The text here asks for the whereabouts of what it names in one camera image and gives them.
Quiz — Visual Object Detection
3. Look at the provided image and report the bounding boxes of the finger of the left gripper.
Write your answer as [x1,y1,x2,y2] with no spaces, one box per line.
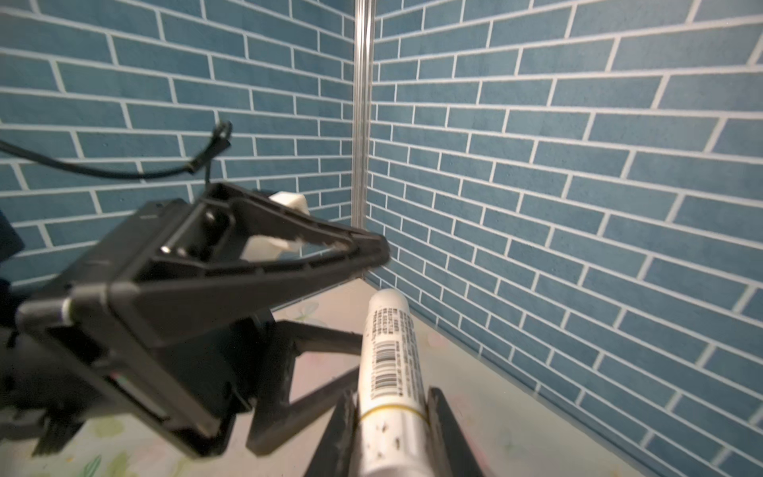
[246,321,363,456]
[109,183,391,348]

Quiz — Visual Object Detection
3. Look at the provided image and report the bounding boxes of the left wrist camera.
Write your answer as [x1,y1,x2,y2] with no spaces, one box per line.
[240,191,309,262]

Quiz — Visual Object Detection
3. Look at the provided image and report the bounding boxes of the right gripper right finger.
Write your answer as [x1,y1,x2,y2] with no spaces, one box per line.
[426,387,484,477]

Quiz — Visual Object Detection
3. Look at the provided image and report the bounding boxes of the black left camera cable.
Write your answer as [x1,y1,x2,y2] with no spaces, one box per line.
[0,118,234,183]

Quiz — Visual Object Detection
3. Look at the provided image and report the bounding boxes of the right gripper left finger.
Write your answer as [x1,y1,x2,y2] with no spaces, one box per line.
[304,392,357,477]

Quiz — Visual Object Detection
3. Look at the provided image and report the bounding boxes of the white glue stick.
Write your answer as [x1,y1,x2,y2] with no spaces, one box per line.
[355,289,434,476]

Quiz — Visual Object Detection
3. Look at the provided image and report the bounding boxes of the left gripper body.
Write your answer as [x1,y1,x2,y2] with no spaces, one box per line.
[1,200,272,458]

